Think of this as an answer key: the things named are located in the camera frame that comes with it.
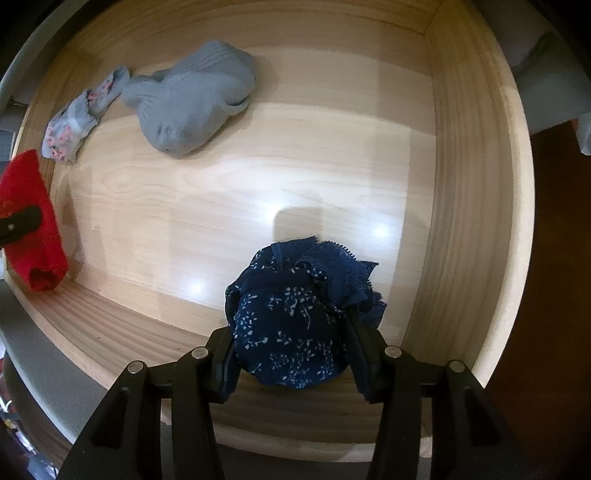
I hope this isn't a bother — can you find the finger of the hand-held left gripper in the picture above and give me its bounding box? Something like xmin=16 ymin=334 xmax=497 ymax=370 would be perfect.
xmin=0 ymin=207 xmax=42 ymax=247

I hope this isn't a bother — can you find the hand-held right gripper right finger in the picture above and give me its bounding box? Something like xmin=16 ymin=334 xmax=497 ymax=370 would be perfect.
xmin=344 ymin=307 xmax=527 ymax=480

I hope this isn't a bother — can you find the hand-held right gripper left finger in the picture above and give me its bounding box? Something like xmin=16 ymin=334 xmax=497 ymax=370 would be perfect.
xmin=58 ymin=295 xmax=243 ymax=480

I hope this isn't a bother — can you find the red sock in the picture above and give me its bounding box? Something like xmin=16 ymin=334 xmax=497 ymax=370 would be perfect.
xmin=0 ymin=149 xmax=70 ymax=292

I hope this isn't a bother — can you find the pale blue floral sock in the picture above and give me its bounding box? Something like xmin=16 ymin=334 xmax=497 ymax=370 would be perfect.
xmin=41 ymin=66 xmax=131 ymax=164

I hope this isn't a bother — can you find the grey ribbed knit garment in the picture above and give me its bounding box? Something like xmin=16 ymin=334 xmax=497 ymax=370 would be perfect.
xmin=121 ymin=40 xmax=257 ymax=160

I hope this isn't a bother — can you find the grey wooden drawer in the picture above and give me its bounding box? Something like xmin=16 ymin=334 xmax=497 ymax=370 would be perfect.
xmin=0 ymin=0 xmax=539 ymax=467

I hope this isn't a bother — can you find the white patterned cover cloth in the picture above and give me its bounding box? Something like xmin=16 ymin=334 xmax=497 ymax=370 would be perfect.
xmin=575 ymin=117 xmax=591 ymax=155

